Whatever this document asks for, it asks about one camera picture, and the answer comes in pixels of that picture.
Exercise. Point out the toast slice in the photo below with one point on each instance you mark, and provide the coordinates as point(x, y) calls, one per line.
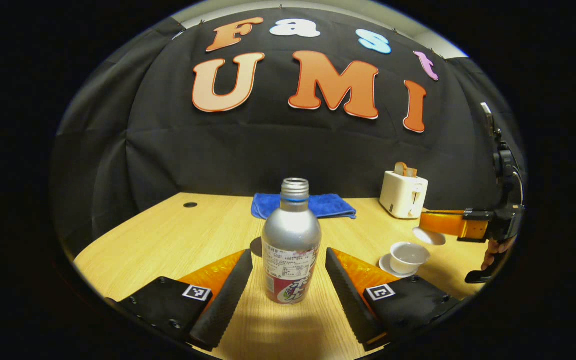
point(400, 169)
point(412, 173)

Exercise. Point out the silver water bottle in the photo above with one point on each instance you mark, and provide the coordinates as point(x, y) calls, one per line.
point(290, 235)

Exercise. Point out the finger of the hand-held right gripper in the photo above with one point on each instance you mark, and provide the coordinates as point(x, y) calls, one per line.
point(475, 217)

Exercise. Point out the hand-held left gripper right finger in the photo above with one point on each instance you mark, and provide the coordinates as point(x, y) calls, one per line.
point(348, 300)

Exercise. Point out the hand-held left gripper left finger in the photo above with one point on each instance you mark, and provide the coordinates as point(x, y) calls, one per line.
point(225, 300)

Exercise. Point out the white toaster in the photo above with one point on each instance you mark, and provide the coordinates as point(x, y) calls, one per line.
point(400, 195)

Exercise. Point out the white teacup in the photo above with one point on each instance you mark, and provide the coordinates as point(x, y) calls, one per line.
point(408, 257)

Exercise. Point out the white saucer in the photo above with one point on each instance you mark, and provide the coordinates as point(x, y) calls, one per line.
point(385, 265)

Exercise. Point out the black backdrop cloth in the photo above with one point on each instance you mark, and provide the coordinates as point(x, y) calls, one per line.
point(268, 150)

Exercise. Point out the blue towel cloth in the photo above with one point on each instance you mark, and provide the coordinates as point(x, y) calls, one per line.
point(333, 205)

